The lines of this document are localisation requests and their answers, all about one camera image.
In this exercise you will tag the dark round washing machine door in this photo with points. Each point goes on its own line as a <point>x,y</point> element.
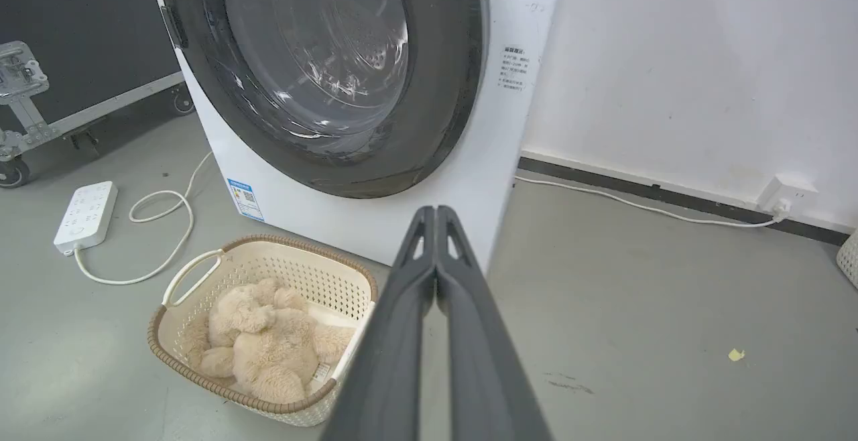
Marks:
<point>429,92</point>

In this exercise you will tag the yellow paper scrap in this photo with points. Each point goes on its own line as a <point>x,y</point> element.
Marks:
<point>736,354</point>

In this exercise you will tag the beige plush teddy bear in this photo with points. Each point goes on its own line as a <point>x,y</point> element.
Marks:
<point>268,347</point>

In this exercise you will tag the blue energy label sticker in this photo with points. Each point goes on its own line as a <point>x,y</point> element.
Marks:
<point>245,199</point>

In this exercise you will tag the cream plastic laundry basket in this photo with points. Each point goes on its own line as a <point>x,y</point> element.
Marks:
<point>201,300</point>

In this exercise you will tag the black flight case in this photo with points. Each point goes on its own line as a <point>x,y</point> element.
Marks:
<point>87,32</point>

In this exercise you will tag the white washing machine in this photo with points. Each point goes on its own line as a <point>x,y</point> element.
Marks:
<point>469,186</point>

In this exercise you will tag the white perforated basket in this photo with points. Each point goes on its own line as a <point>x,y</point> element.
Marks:
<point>849,258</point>

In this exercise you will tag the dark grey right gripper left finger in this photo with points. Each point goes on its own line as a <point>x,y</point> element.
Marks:
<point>385,360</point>

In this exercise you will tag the white wall socket box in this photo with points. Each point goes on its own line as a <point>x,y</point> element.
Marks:
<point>791,196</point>

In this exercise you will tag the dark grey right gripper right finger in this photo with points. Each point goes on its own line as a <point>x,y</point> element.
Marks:
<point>486,367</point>

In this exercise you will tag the white power strip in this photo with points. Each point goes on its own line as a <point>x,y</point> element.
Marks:
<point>175,243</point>
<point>86,216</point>

